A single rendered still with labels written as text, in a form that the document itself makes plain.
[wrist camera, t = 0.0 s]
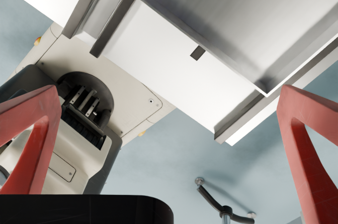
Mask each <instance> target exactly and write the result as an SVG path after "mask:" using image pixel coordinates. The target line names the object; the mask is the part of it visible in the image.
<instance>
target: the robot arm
mask: <svg viewBox="0 0 338 224"><path fill-rule="evenodd" d="M276 112H277V117H278V122H279V126H280V131H281V135H282V140H283V144H284V148H285V152H286V155H287V159H288V163H289V166H290V170H291V173H292V177H293V180H294V184H295V187H296V191H297V195H298V198H299V202H300V205H301V209H302V212H303V216H304V219H305V223H306V224H338V189H337V187H336V186H335V184H334V183H333V181H332V179H331V178H330V176H329V175H328V173H327V172H326V170H325V168H324V167H323V165H322V163H321V161H320V159H319V156H318V154H317V152H316V150H315V148H314V145H313V143H312V141H311V139H310V137H309V134H308V132H307V130H306V128H305V125H304V124H306V125H307V126H309V127H310V128H312V129H313V130H314V131H316V132H317V133H319V134H320V135H322V136H323V137H325V138H326V139H328V140H329V141H330V142H332V143H333V144H335V145H336V146H338V103H337V102H335V101H332V100H329V99H327V98H324V97H322V96H319V95H316V94H314V93H311V92H308V91H306V90H303V89H300V88H297V87H295V86H292V85H289V84H284V85H283V86H282V89H281V93H280V96H279V100H278V104H277V109H276ZM61 113H62V108H61V104H60V100H59V96H58V93H57V89H56V86H55V85H47V86H44V87H42V88H39V89H37V90H34V91H31V92H28V93H26V94H23V95H20V96H18V97H15V98H13V99H10V100H7V101H5V102H2V103H0V147H1V146H3V145H4V144H5V143H7V142H8V141H10V140H11V139H13V138H14V137H16V136H17V135H19V134H20V133H21V132H23V131H24V130H26V129H27V128H29V127H30V126H32V125H33V124H34V126H33V129H32V131H31V133H30V135H29V137H28V139H27V142H26V144H25V146H24V148H23V150H22V153H21V155H20V157H19V159H18V161H17V163H16V165H15V167H14V169H13V171H12V172H11V174H10V175H9V177H8V179H7V180H6V182H5V183H4V185H3V186H2V188H1V189H0V224H174V214H173V211H172V209H171V208H170V207H169V206H168V205H167V204H166V203H165V202H163V201H162V200H160V199H157V198H155V197H151V196H146V195H115V194H41V192H42V188H43V185H44V181H45V178H46V174H47V170H48V167H49V163H50V160H51V156H52V153H53V149H54V145H55V141H56V136H57V132H58V127H59V122H60V118H61Z"/></svg>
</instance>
